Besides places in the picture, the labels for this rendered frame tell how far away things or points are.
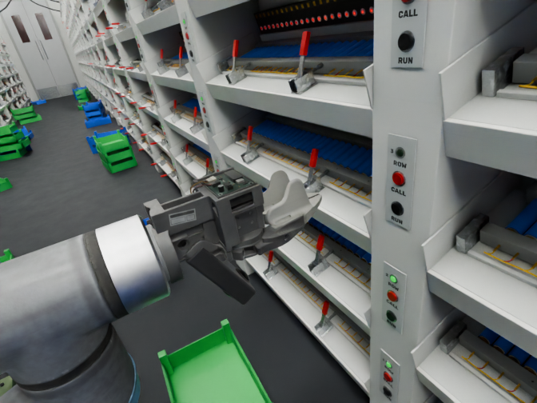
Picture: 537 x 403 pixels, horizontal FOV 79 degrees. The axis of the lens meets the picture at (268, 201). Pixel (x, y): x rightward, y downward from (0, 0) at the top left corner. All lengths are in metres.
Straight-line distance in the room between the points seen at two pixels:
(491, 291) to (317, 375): 0.59
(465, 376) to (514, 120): 0.39
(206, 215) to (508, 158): 0.29
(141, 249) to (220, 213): 0.08
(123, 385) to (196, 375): 0.59
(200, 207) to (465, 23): 0.30
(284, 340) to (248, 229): 0.69
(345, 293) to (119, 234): 0.49
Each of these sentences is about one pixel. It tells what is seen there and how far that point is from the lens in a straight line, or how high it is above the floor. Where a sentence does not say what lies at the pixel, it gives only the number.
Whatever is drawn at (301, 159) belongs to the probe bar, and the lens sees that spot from 0.73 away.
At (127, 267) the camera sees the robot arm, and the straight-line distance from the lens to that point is 0.32.
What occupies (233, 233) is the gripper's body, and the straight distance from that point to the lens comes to 0.34.
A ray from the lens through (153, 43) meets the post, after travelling 1.64.
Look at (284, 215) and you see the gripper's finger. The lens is 0.38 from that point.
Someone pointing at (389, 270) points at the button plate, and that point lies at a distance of 0.52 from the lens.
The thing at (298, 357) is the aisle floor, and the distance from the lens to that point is 0.98.
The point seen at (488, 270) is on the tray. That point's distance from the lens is 0.48.
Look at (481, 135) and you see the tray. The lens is 0.37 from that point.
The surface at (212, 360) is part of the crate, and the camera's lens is 1.02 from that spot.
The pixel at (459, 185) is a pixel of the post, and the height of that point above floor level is 0.59.
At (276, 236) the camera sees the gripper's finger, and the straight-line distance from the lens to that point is 0.36.
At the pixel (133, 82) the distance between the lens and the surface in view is 2.33.
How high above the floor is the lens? 0.79
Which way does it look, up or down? 28 degrees down
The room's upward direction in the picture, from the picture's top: 9 degrees counter-clockwise
